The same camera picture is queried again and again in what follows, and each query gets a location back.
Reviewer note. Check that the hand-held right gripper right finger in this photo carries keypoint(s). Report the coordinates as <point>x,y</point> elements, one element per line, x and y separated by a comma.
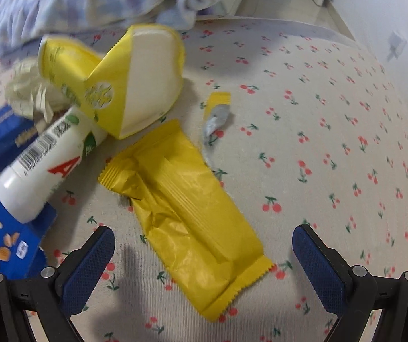
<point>318,267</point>

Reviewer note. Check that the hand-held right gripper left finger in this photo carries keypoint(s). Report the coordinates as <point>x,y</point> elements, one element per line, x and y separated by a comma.
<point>89,267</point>

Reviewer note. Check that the yellow plastic wrapper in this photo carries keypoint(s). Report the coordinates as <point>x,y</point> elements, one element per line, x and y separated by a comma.
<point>182,203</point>

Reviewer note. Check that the blue carton box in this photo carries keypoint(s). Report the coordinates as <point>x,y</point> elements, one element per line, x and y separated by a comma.
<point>0,139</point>

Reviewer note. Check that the crushed yellow paper cup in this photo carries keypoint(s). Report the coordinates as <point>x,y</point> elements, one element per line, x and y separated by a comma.
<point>118,71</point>

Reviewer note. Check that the blue flat snack box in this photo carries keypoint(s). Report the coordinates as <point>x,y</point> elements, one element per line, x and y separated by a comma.
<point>22,235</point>

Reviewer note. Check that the white plastic bottle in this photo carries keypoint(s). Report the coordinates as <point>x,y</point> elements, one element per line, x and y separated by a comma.
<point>47,156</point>

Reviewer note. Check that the cherry print bed sheet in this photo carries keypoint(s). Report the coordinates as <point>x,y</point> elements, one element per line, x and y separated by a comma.
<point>314,131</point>

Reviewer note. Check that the small torn yellow wrapper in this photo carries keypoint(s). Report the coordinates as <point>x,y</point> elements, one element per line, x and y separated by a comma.
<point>215,121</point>

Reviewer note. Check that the crumpled clear plastic wrapper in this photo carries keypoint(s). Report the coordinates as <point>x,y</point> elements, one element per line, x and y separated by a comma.
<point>22,82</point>

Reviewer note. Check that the blue plaid quilt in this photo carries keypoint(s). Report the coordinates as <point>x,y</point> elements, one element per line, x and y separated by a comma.
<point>47,0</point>

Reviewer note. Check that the white wall socket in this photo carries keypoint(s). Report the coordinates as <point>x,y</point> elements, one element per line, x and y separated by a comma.
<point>396,44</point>

